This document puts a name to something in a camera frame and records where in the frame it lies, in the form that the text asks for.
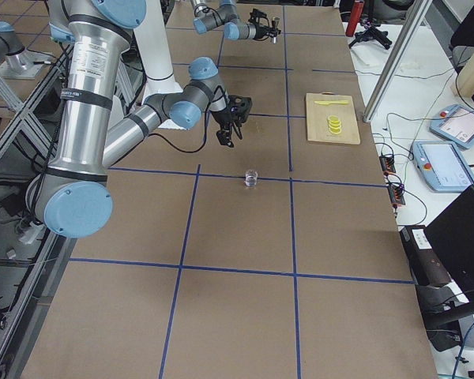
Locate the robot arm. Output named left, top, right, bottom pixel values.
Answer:
left=190, top=1, right=281, bottom=43
left=27, top=1, right=252, bottom=238

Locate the lemon slice nearest logo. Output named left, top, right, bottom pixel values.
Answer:
left=327, top=115, right=340, bottom=122

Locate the yellow plastic knife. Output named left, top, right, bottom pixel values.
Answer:
left=314, top=100, right=349, bottom=106

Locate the teach pendant with red button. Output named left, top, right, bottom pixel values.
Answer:
left=412, top=141, right=474, bottom=193

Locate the black box with label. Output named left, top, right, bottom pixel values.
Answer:
left=400, top=225, right=451, bottom=288

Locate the clear glass measuring cup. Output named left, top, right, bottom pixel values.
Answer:
left=245, top=169, right=258, bottom=188

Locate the black computer monitor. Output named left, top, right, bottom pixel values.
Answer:
left=423, top=185, right=474, bottom=329

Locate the red cylinder bottle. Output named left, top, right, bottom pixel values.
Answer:
left=345, top=0, right=364, bottom=37

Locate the aluminium frame post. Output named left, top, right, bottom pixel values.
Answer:
left=363, top=0, right=433, bottom=123

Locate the steel cocktail shaker jigger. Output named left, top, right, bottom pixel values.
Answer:
left=270, top=18, right=281, bottom=44

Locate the bamboo cutting board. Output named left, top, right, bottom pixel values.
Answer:
left=305, top=93, right=360, bottom=145

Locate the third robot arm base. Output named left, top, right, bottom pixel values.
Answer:
left=0, top=21, right=52, bottom=80

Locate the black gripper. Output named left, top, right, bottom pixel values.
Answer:
left=213, top=95, right=253, bottom=148
left=249, top=8, right=279, bottom=42

